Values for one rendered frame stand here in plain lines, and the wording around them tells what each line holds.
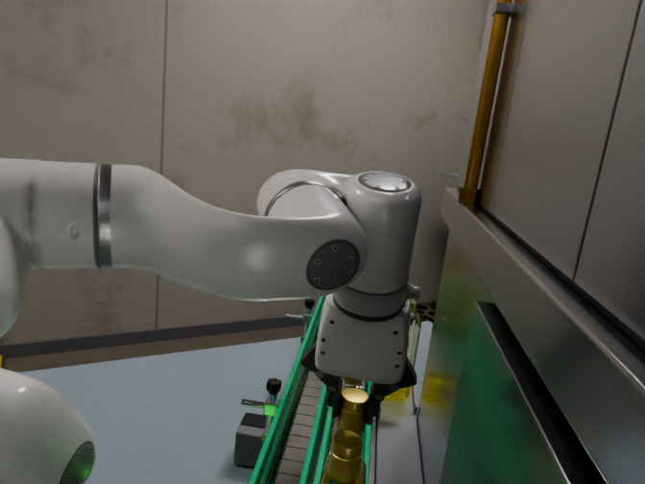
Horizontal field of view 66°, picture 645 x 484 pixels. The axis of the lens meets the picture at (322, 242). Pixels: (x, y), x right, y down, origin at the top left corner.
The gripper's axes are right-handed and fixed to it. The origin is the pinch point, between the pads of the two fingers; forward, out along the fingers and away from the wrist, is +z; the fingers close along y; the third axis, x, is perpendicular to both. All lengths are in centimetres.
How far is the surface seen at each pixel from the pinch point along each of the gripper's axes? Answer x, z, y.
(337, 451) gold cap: 7.6, 0.0, 0.9
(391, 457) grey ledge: -22.9, 36.6, -8.1
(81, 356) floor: -153, 163, 164
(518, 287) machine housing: 5.0, -22.3, -13.0
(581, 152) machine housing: 2.8, -34.2, -15.2
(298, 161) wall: -271, 70, 65
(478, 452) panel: 10.3, -7.1, -12.3
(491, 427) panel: 11.4, -11.7, -12.4
